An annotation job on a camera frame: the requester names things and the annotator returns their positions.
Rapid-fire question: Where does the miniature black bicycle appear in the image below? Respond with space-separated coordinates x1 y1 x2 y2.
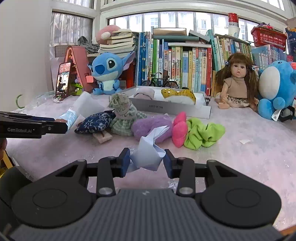
142 72 179 88

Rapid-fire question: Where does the small wooden block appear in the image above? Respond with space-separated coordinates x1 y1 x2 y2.
92 131 112 144

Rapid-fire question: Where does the brown haired baby doll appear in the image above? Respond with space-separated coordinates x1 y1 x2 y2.
215 53 259 112

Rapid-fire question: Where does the yellow sequin plush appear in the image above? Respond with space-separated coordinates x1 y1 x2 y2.
161 88 196 105

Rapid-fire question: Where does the pink mushroom plush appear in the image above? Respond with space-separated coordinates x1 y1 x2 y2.
95 25 120 44

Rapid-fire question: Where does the red wooden house model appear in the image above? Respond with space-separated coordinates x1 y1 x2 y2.
64 46 95 93

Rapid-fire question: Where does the row of upright books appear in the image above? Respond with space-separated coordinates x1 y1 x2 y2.
134 28 293 96

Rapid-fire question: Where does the pale pink plush toy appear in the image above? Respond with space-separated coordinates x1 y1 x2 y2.
133 86 155 100

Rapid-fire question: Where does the blue round plush toy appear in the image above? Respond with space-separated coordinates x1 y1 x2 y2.
258 60 295 122

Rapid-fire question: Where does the red white cup stack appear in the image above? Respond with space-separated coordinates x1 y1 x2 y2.
228 13 240 38

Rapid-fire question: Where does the purple plush monster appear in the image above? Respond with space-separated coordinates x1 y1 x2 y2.
131 114 173 144

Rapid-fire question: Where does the green plaid cloth doll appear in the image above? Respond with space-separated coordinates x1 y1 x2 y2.
108 93 147 137

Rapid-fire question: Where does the stack of lying books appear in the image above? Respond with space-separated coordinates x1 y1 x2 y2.
98 29 138 58

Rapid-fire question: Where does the blue Stitch plush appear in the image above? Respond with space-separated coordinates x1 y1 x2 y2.
88 51 135 95

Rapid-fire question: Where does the dark blue floral pouch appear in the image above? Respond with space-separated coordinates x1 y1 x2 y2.
74 110 115 134

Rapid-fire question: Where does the pink plush piece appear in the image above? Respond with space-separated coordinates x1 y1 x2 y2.
171 111 188 148

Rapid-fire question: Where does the red plastic basket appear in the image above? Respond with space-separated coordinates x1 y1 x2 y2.
251 27 287 51

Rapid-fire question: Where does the smartphone on stand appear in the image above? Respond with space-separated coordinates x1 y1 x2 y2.
55 62 71 99

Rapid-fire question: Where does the grey cloth bundle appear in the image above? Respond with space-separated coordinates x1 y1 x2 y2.
77 36 99 54

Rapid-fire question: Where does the white shallow cardboard box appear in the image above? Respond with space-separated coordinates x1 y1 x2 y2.
121 86 211 119

